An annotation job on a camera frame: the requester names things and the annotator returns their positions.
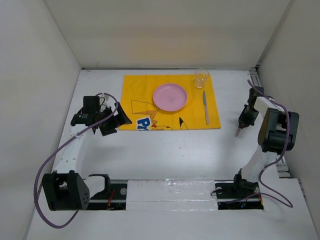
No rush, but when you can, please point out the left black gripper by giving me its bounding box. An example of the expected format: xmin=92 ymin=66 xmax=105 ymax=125
xmin=96 ymin=102 xmax=131 ymax=136

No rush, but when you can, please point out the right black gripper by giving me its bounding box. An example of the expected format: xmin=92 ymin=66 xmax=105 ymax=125
xmin=239 ymin=104 xmax=260 ymax=128

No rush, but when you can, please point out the fork with pink handle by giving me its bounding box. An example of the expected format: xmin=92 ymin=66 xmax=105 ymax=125
xmin=235 ymin=127 xmax=242 ymax=137

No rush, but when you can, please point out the knife with pink handle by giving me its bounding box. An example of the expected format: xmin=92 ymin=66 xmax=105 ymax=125
xmin=202 ymin=90 xmax=210 ymax=125

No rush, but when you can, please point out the yellow cartoon print cloth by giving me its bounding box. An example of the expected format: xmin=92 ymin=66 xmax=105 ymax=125
xmin=120 ymin=74 xmax=221 ymax=131

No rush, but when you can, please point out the pink round plate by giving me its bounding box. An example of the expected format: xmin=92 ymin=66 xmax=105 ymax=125
xmin=152 ymin=83 xmax=188 ymax=112

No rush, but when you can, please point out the clear drinking glass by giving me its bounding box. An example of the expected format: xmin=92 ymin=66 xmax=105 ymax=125
xmin=194 ymin=68 xmax=210 ymax=89

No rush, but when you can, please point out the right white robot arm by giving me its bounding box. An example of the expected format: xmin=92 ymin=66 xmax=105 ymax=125
xmin=231 ymin=86 xmax=300 ymax=197

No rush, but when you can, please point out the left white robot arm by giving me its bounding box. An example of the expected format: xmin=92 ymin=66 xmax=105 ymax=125
xmin=41 ymin=93 xmax=132 ymax=211

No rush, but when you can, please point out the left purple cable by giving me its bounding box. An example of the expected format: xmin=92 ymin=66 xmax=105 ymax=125
xmin=33 ymin=92 xmax=120 ymax=229

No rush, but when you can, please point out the aluminium side rail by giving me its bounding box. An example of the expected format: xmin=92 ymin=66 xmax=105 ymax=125
xmin=247 ymin=79 xmax=299 ymax=178

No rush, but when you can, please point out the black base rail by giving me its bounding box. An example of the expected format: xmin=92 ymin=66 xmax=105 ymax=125
xmin=89 ymin=179 xmax=264 ymax=212

